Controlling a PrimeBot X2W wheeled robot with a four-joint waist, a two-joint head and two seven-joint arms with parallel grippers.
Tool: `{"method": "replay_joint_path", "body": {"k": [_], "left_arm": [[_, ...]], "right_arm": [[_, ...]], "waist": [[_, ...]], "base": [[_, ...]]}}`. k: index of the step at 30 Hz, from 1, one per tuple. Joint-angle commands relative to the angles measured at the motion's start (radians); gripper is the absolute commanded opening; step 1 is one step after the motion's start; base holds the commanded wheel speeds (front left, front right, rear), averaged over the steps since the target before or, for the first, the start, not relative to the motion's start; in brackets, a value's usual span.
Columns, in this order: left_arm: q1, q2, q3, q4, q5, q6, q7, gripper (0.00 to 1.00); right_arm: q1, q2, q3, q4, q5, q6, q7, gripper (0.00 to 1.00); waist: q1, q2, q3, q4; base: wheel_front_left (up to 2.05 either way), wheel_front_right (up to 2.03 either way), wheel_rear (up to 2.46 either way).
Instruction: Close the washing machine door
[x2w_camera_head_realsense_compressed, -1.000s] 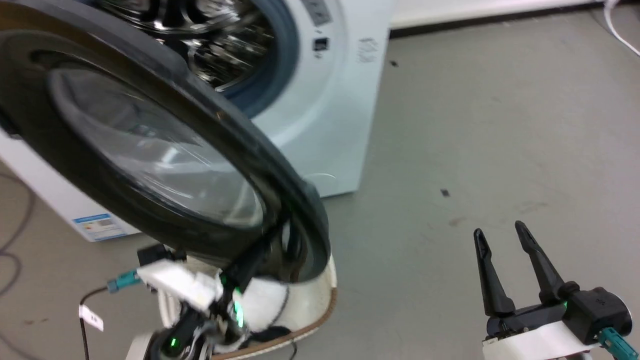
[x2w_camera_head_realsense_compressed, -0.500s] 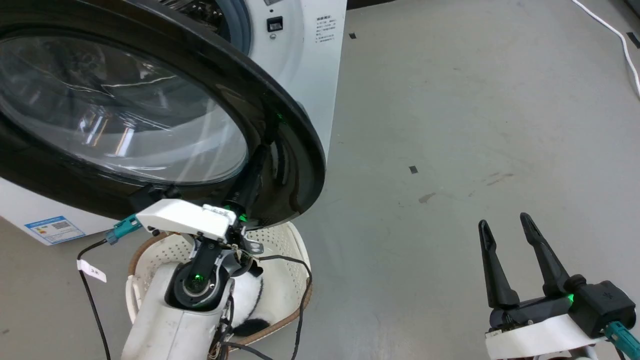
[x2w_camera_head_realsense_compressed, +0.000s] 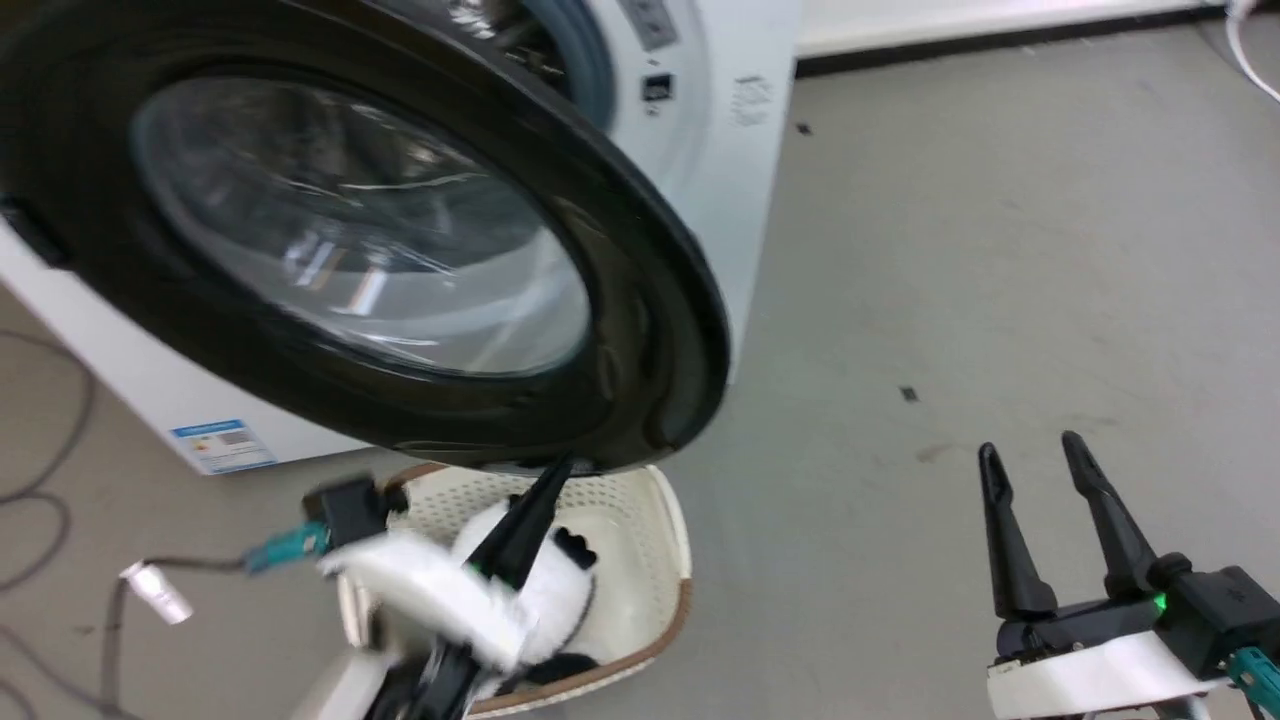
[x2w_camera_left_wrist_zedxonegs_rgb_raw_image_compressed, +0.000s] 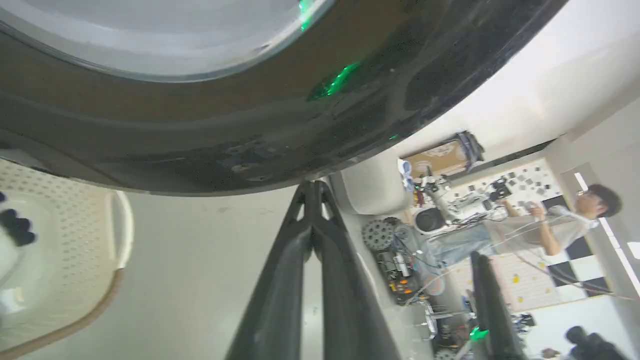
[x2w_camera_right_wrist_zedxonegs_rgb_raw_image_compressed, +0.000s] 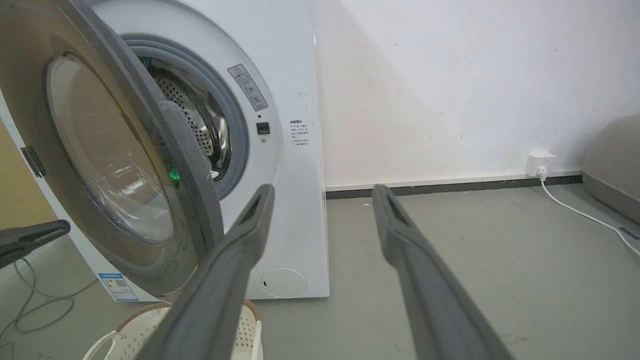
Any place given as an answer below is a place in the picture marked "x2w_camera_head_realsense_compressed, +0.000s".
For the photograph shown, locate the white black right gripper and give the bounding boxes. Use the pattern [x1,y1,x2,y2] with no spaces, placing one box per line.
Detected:
[977,430,1233,720]

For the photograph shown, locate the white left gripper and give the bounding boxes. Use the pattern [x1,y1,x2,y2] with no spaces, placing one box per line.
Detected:
[318,457,575,669]

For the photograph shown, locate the black round glass washer door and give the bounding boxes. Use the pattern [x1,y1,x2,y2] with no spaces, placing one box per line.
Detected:
[0,0,732,474]

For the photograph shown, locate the white front-load washing machine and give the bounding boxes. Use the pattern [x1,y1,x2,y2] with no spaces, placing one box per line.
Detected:
[0,0,801,477]

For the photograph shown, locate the black and white panda plush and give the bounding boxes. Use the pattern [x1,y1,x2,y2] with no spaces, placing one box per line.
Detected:
[448,498,603,693]

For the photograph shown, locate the cream laundry basket brown rim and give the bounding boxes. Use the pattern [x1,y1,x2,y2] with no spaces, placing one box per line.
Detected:
[335,462,694,719]

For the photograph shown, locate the blue energy label sticker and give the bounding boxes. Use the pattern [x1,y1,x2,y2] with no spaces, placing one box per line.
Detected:
[169,419,279,476]

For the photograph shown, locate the grey rubber drum gasket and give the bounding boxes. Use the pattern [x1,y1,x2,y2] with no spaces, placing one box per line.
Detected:
[520,0,617,131]

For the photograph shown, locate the grey cable with white tag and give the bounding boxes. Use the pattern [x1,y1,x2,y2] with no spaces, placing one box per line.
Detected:
[98,553,251,720]

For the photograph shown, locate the grey looped floor cable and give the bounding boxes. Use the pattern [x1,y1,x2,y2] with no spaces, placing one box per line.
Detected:
[0,328,98,593]

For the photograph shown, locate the white floor cable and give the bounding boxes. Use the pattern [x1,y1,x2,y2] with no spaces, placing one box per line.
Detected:
[1224,0,1280,104]

